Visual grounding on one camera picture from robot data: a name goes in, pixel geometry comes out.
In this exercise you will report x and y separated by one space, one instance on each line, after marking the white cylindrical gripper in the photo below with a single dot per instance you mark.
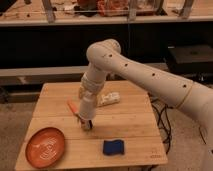
88 103

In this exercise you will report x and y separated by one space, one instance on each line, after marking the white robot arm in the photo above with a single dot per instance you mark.
192 98

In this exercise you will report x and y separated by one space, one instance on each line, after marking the orange ceramic plate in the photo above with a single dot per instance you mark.
45 147

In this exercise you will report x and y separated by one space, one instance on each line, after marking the orange carrot toy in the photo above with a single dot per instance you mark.
72 107

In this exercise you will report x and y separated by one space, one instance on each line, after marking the blue sponge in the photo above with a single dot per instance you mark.
113 147

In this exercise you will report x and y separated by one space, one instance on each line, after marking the wooden bamboo table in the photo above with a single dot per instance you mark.
132 120

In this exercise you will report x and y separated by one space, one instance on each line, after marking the black box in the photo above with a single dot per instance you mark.
190 59

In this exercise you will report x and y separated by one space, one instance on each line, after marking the long wooden bench shelf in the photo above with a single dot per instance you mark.
34 14

